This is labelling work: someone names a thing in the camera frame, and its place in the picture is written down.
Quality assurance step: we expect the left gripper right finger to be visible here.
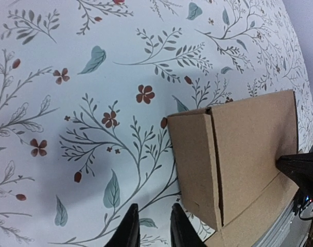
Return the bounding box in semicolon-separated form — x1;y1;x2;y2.
275;152;313;198

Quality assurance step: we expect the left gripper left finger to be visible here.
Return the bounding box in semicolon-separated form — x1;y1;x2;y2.
105;203;141;247

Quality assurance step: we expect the floral patterned table mat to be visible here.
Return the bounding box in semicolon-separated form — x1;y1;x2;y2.
0;1;313;246

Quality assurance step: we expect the front aluminium rail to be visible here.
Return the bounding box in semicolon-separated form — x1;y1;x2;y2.
253;201;308;246

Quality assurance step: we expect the brown cardboard box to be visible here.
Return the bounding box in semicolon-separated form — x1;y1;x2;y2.
167;90;298;246

